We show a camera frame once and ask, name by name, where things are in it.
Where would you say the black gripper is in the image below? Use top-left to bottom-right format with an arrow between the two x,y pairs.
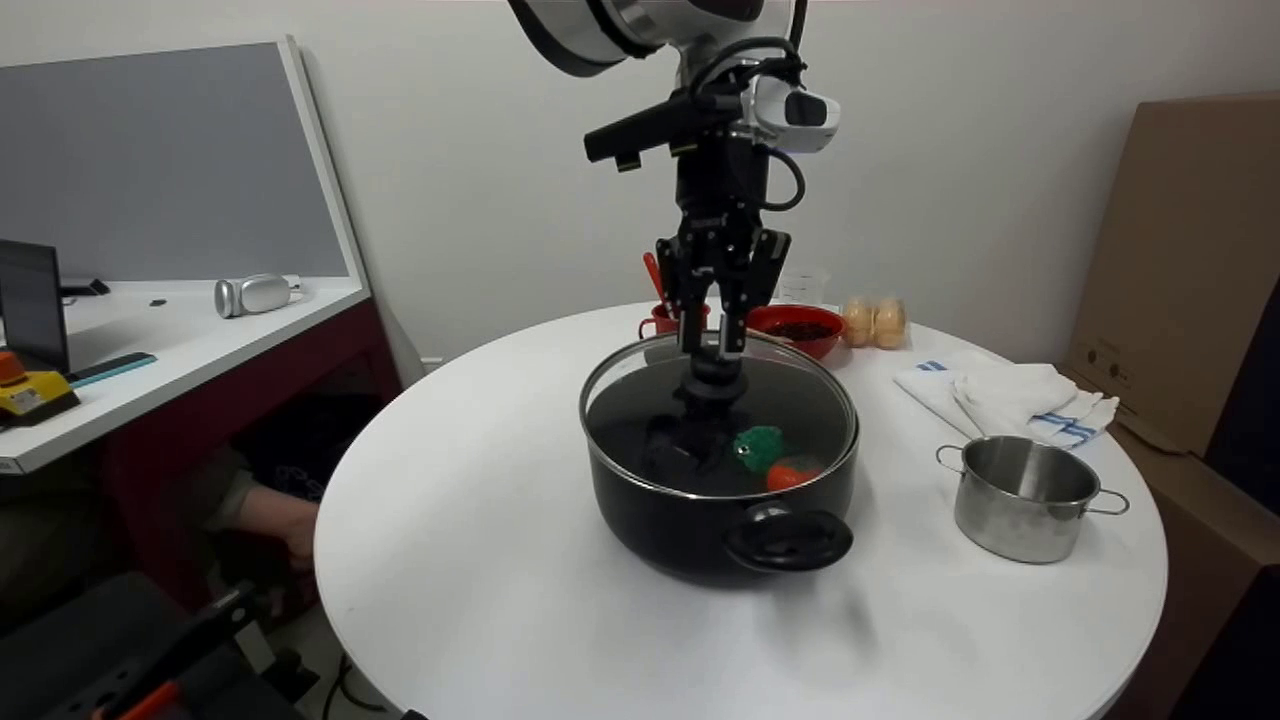
652,138 -> 795,359

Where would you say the glass lid with black knob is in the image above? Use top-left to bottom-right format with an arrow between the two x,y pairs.
574,326 -> 864,507

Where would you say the green broccoli toy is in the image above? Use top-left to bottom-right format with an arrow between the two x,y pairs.
729,421 -> 791,475

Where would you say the orange tomato toy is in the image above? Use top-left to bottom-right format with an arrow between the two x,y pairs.
763,456 -> 822,496

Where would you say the black cooking pot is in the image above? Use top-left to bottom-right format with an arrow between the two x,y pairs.
574,326 -> 864,587

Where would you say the small stainless steel pot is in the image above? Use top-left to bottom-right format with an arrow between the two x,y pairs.
932,431 -> 1133,566

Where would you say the person's bare hand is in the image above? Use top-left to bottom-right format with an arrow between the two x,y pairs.
242,489 -> 318,574

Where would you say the red spoon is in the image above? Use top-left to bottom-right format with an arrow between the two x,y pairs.
641,246 -> 672,308

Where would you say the red bowl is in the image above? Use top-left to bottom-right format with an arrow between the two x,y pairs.
744,298 -> 853,367

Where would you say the clear plastic measuring cup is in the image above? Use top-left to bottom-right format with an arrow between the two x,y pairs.
784,263 -> 837,311

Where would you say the beige egg toy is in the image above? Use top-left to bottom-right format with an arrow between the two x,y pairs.
841,294 -> 883,351
871,291 -> 914,351

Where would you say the white paper with blue print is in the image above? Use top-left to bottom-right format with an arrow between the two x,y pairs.
891,351 -> 994,444

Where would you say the white cloth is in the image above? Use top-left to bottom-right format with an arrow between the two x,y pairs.
952,359 -> 1127,452

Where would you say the silver can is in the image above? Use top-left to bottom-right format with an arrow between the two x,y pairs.
213,272 -> 308,323

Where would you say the white desk with red side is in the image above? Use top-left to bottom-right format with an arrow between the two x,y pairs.
0,272 -> 405,616

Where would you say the brown cardboard box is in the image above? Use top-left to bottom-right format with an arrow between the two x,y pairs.
1102,423 -> 1280,720

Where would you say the grey partition board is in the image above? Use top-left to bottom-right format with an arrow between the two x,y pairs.
0,36 -> 374,291

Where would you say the dark blue flat strip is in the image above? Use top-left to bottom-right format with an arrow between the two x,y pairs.
69,347 -> 161,392

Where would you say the black laptop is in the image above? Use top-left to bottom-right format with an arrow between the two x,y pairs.
0,236 -> 72,375

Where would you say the yellow handheld device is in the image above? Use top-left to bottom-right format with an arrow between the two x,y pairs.
0,347 -> 84,431

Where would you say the black chair with red part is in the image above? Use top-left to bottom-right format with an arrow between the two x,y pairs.
0,571 -> 325,720

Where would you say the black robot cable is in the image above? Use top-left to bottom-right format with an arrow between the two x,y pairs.
685,0 -> 817,215

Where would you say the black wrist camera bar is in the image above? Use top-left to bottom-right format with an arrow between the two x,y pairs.
580,73 -> 842,172

